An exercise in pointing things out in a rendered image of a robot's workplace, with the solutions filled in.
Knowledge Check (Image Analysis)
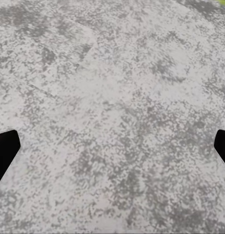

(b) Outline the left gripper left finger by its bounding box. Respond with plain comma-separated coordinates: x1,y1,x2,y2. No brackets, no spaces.
0,130,20,181

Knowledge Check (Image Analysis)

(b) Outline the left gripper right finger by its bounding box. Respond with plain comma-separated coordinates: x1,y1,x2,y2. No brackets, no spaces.
214,130,225,162

